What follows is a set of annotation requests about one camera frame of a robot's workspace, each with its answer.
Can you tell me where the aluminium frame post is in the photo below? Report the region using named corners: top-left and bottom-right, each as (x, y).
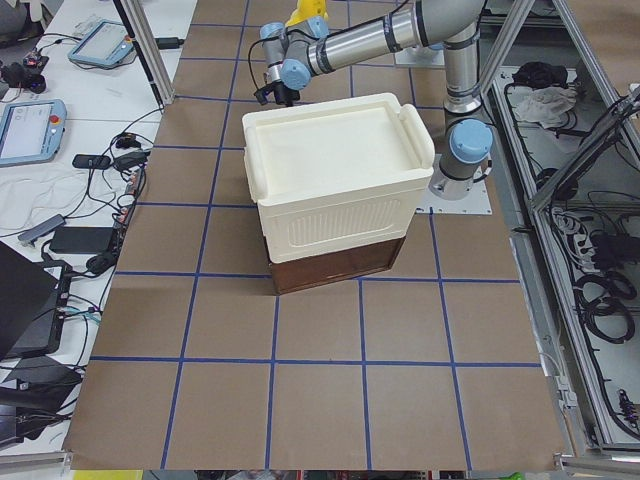
top-left (113, 0), bottom-right (175, 109)

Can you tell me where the yellow plush dinosaur toy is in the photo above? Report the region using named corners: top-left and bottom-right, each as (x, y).
top-left (285, 0), bottom-right (329, 26)

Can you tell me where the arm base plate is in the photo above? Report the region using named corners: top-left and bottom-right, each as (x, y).
top-left (416, 169), bottom-right (493, 215)

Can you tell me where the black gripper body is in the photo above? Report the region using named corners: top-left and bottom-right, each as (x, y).
top-left (254, 80), bottom-right (300, 106)

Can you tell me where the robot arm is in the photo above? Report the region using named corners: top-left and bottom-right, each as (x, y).
top-left (245, 1), bottom-right (493, 202)
top-left (394, 43), bottom-right (444, 69)

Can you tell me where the teach pendant tablet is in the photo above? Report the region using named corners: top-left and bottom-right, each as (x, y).
top-left (67, 20), bottom-right (134, 69)
top-left (1, 99), bottom-right (67, 167)

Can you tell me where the black power adapter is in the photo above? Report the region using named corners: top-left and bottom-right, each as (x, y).
top-left (49, 226), bottom-right (114, 254)

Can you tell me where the black laptop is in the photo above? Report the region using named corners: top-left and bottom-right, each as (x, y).
top-left (1, 244), bottom-right (71, 360)

